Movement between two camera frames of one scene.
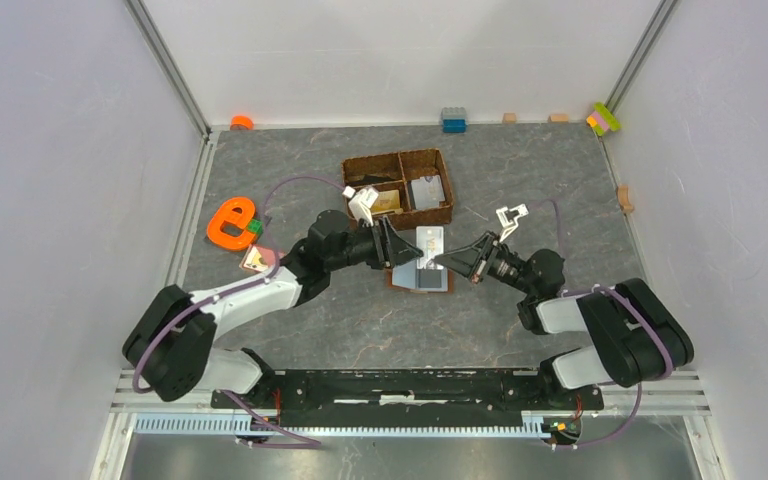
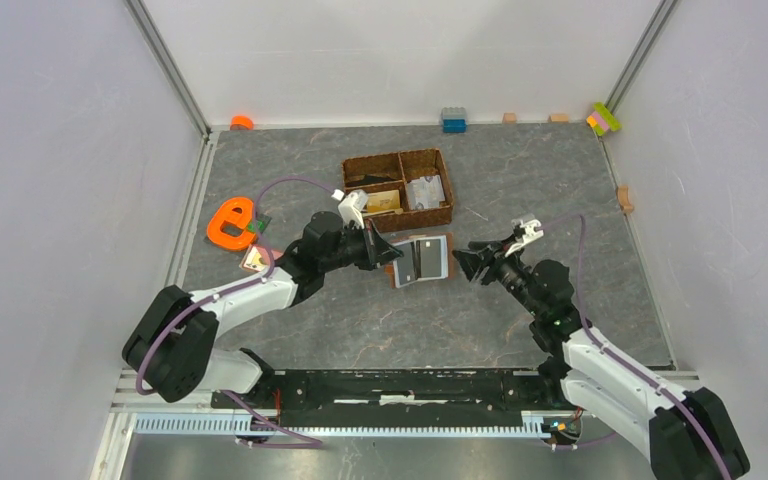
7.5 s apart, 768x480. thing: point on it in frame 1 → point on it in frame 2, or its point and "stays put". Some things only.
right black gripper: [469, 260] stays put
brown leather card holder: [403, 278] → [450, 250]
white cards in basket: [427, 192] stays put
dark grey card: [432, 280] → [433, 257]
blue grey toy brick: [454, 120] stays put
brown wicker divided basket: [410, 189] stays put
